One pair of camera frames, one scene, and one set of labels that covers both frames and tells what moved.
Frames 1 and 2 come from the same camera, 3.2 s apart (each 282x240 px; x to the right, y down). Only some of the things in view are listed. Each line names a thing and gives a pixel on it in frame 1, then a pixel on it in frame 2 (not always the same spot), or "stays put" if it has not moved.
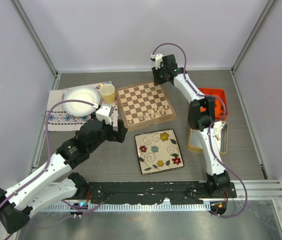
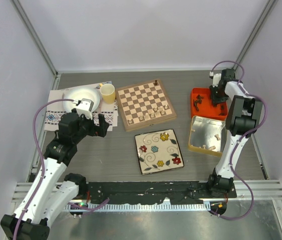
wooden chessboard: [144, 104] stays put
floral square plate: [158, 150] stays put
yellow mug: [107, 91] stays put
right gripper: [156, 80] to [215, 100]
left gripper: [118, 135] to [96, 130]
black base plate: [115, 192] stays put
